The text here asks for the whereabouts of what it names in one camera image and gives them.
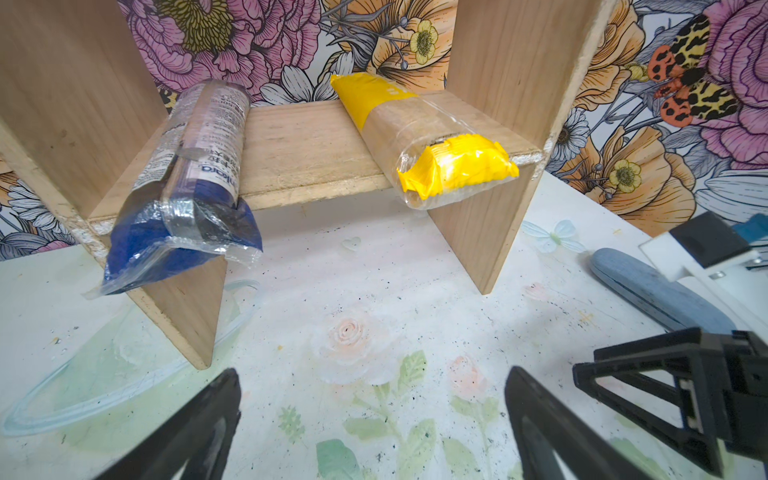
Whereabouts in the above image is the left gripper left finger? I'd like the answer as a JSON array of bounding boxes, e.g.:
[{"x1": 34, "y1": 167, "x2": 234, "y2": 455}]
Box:
[{"x1": 98, "y1": 368, "x2": 241, "y2": 479}]

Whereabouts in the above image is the wooden two-tier shelf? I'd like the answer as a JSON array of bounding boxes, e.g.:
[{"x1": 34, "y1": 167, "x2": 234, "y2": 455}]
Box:
[{"x1": 0, "y1": 0, "x2": 619, "y2": 370}]

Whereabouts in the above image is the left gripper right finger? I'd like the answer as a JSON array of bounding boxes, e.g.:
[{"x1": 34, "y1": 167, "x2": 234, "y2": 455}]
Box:
[{"x1": 504, "y1": 366, "x2": 649, "y2": 479}]

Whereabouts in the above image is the clear plastic bowl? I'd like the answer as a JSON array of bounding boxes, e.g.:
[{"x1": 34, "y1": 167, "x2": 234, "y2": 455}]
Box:
[{"x1": 1, "y1": 280, "x2": 262, "y2": 438}]

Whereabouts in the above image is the yellow spaghetti bag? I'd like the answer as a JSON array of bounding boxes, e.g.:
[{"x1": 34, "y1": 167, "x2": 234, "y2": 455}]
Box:
[{"x1": 330, "y1": 72, "x2": 520, "y2": 210}]

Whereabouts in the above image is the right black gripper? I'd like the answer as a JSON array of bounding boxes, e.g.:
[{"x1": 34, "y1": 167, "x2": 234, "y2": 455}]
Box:
[{"x1": 572, "y1": 328, "x2": 767, "y2": 477}]

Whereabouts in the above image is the blue grey glasses case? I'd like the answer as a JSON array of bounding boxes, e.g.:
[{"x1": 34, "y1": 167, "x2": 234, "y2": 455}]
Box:
[{"x1": 588, "y1": 248, "x2": 737, "y2": 334}]

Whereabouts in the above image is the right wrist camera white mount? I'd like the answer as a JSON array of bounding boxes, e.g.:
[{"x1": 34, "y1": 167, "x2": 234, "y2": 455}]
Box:
[{"x1": 640, "y1": 212, "x2": 767, "y2": 339}]

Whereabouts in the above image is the brown striped spaghetti bag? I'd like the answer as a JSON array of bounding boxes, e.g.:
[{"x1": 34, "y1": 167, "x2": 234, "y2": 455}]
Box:
[{"x1": 86, "y1": 80, "x2": 263, "y2": 299}]

